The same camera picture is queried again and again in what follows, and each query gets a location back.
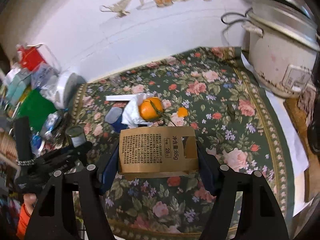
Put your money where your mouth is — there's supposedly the black pot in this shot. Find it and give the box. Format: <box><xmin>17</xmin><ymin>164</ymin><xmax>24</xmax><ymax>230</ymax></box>
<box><xmin>307</xmin><ymin>119</ymin><xmax>320</xmax><ymax>156</ymax></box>

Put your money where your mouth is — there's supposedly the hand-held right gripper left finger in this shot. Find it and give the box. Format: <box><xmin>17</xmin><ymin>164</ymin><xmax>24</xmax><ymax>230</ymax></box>
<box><xmin>24</xmin><ymin>142</ymin><xmax>120</xmax><ymax>240</ymax></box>

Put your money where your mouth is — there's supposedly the green box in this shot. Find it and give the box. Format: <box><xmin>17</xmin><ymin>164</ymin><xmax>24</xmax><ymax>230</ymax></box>
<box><xmin>16</xmin><ymin>89</ymin><xmax>58</xmax><ymax>131</ymax></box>

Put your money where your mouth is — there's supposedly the person's left hand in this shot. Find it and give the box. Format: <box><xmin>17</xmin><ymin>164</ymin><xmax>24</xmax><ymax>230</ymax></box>
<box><xmin>24</xmin><ymin>194</ymin><xmax>38</xmax><ymax>217</ymax></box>

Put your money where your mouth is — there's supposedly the floral tablecloth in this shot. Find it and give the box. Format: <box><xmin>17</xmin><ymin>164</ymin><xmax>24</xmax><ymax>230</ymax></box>
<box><xmin>69</xmin><ymin>46</ymin><xmax>296</xmax><ymax>233</ymax></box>

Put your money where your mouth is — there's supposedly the wooden cutting board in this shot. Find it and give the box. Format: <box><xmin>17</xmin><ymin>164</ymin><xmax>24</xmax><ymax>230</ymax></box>
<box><xmin>284</xmin><ymin>97</ymin><xmax>320</xmax><ymax>203</ymax></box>

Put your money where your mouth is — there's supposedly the black power cable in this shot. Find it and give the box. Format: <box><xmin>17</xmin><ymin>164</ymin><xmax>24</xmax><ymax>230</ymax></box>
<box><xmin>220</xmin><ymin>11</ymin><xmax>253</xmax><ymax>35</ymax></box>

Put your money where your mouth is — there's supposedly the long white box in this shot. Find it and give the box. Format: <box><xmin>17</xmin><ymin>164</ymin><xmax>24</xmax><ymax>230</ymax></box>
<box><xmin>105</xmin><ymin>94</ymin><xmax>136</xmax><ymax>102</ymax></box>

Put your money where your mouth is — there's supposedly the red box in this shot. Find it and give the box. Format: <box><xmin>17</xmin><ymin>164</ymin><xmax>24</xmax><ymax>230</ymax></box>
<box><xmin>17</xmin><ymin>45</ymin><xmax>47</xmax><ymax>72</ymax></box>

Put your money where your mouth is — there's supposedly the white rice cooker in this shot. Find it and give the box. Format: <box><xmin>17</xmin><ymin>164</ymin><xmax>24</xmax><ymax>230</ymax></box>
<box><xmin>241</xmin><ymin>0</ymin><xmax>320</xmax><ymax>99</ymax></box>

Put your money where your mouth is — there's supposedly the dark lid glass jar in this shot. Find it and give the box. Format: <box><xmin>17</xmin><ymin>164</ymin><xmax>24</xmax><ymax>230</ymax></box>
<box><xmin>65</xmin><ymin>126</ymin><xmax>86</xmax><ymax>147</ymax></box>

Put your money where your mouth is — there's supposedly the brown paper box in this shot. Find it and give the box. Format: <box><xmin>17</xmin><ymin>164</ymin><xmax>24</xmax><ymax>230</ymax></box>
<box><xmin>118</xmin><ymin>126</ymin><xmax>200</xmax><ymax>178</ymax></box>

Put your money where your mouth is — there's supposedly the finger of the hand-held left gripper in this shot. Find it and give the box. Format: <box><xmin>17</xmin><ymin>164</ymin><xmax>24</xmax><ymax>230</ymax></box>
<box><xmin>57</xmin><ymin>141</ymin><xmax>93</xmax><ymax>162</ymax></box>

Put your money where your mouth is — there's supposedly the clear plastic bag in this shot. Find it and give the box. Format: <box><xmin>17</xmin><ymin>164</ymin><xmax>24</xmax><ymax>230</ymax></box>
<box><xmin>31</xmin><ymin>63</ymin><xmax>62</xmax><ymax>91</ymax></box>

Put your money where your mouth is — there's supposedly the blue white packet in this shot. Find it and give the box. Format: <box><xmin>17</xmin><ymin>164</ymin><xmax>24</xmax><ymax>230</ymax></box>
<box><xmin>105</xmin><ymin>107</ymin><xmax>123</xmax><ymax>132</ymax></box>

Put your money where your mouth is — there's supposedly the person's left forearm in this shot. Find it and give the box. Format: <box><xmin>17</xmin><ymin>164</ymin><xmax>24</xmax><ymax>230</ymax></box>
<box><xmin>15</xmin><ymin>203</ymin><xmax>34</xmax><ymax>240</ymax></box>

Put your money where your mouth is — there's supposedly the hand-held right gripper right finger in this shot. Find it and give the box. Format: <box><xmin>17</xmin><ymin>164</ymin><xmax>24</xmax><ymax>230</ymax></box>
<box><xmin>196</xmin><ymin>140</ymin><xmax>290</xmax><ymax>240</ymax></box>

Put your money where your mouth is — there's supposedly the teal tissue pack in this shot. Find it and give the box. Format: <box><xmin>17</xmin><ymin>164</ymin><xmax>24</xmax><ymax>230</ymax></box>
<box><xmin>5</xmin><ymin>73</ymin><xmax>32</xmax><ymax>106</ymax></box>

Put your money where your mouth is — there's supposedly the clear plastic bottle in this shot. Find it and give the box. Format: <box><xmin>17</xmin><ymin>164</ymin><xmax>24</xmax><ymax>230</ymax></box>
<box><xmin>39</xmin><ymin>112</ymin><xmax>63</xmax><ymax>141</ymax></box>

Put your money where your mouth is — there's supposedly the mandarin orange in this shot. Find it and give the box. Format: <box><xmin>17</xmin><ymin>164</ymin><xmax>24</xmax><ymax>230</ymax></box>
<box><xmin>138</xmin><ymin>96</ymin><xmax>164</xmax><ymax>121</ymax></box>

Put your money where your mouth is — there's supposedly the white tissue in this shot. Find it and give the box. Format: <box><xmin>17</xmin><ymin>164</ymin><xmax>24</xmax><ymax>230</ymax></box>
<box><xmin>121</xmin><ymin>93</ymin><xmax>152</xmax><ymax>127</ymax></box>

